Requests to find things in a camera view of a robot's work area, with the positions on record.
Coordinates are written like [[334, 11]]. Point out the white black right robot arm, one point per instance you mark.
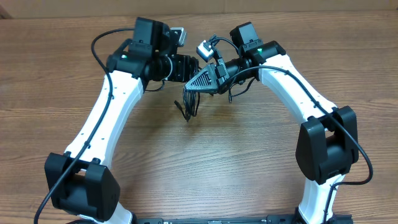
[[326, 147]]

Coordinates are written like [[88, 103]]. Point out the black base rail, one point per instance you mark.
[[217, 220]]

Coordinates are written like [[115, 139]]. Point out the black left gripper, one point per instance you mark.
[[183, 73]]

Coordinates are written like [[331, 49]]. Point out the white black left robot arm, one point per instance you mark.
[[80, 180]]

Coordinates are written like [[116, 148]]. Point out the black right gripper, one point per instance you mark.
[[215, 78]]

